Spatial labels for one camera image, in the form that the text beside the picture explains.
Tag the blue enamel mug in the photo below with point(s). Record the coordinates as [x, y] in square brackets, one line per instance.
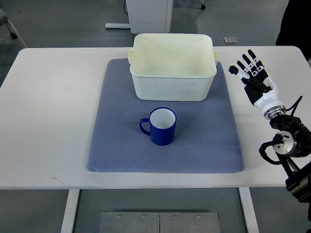
[160, 126]

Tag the white cabinet base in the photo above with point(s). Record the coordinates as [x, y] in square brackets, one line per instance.
[146, 16]

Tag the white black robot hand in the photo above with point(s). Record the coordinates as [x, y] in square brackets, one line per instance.
[260, 88]

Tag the white table leg left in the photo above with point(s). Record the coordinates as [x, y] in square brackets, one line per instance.
[70, 211]

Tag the small grey floor plate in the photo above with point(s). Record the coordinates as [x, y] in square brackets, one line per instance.
[230, 40]

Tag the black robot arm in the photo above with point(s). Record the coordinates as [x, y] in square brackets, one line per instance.
[293, 140]

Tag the white table leg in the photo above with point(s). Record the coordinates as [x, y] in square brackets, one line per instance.
[248, 210]
[70, 211]

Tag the blue quilted mat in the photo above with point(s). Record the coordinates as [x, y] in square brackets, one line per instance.
[134, 135]

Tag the grey metal floor plate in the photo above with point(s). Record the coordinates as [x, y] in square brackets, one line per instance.
[157, 222]

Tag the person in dark clothes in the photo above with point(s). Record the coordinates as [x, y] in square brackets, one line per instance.
[295, 29]

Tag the cream plastic box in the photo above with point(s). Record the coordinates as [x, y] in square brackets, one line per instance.
[172, 66]

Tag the office chair leg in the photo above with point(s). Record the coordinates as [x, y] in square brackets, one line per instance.
[14, 34]

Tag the white table leg right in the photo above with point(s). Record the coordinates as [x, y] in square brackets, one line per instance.
[248, 210]

